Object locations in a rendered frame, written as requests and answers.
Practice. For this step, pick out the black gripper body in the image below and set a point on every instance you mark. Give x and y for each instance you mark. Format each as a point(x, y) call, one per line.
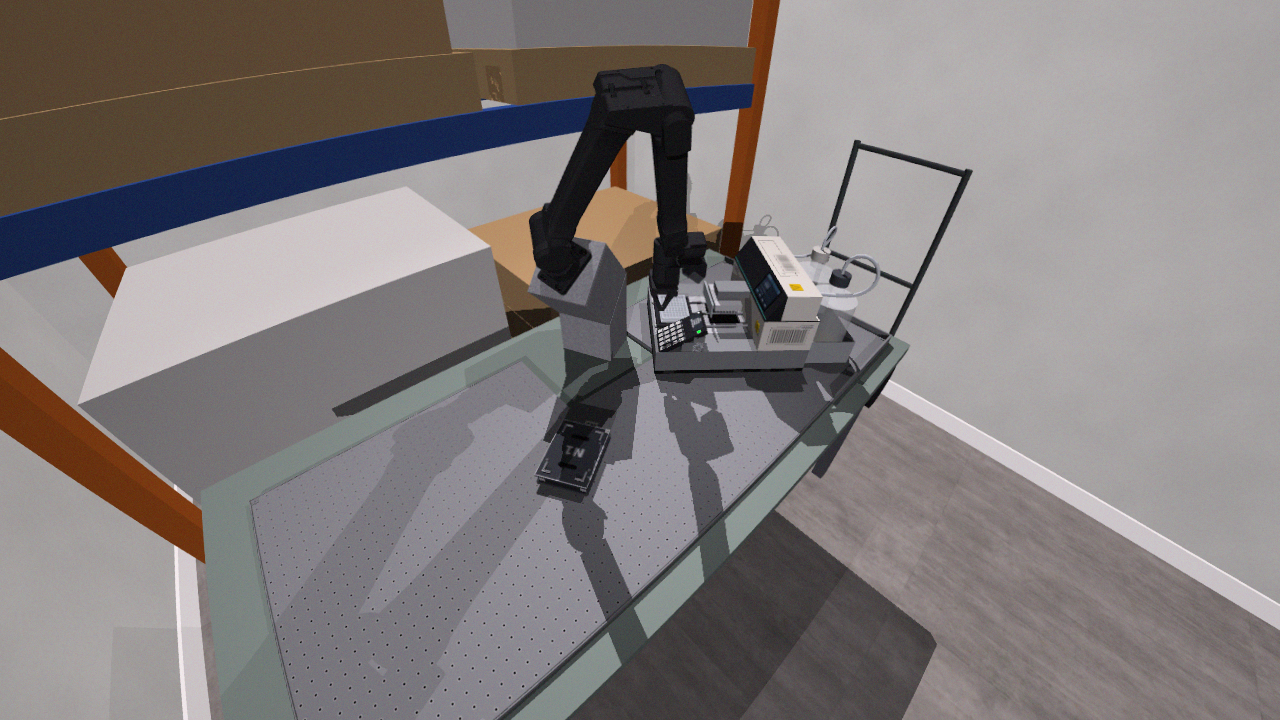
point(657, 280)

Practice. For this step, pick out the clear bottle with grey cap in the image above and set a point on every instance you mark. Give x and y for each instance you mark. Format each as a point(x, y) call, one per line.
point(816, 269)

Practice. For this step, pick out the white multiwell plate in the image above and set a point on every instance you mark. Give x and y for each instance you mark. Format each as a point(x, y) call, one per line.
point(676, 309)

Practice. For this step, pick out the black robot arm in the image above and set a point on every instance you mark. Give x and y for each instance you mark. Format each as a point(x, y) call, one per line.
point(647, 99)

